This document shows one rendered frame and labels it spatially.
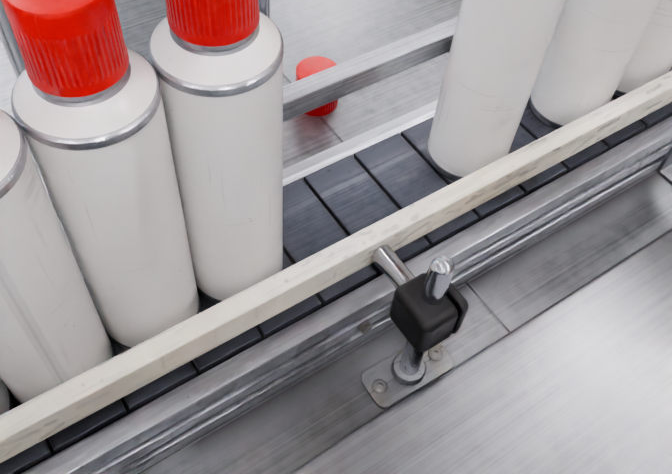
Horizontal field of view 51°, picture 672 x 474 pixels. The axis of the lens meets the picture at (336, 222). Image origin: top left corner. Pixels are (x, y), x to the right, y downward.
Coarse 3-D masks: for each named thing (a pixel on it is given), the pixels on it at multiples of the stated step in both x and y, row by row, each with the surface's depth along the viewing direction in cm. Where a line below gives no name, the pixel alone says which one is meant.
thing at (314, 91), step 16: (432, 32) 41; (448, 32) 41; (384, 48) 40; (400, 48) 40; (416, 48) 40; (432, 48) 41; (448, 48) 42; (352, 64) 39; (368, 64) 39; (384, 64) 39; (400, 64) 40; (416, 64) 41; (304, 80) 38; (320, 80) 38; (336, 80) 38; (352, 80) 39; (368, 80) 39; (288, 96) 37; (304, 96) 37; (320, 96) 38; (336, 96) 39; (288, 112) 37; (304, 112) 38
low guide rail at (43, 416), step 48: (624, 96) 46; (528, 144) 43; (576, 144) 44; (480, 192) 41; (384, 240) 38; (288, 288) 36; (192, 336) 34; (96, 384) 32; (144, 384) 34; (0, 432) 30; (48, 432) 32
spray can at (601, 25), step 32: (576, 0) 42; (608, 0) 40; (640, 0) 40; (576, 32) 43; (608, 32) 42; (640, 32) 42; (544, 64) 47; (576, 64) 44; (608, 64) 43; (544, 96) 47; (576, 96) 46; (608, 96) 46
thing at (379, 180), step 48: (384, 144) 47; (288, 192) 44; (336, 192) 44; (384, 192) 45; (432, 192) 44; (528, 192) 45; (288, 240) 42; (336, 240) 42; (432, 240) 42; (336, 288) 40; (240, 336) 38
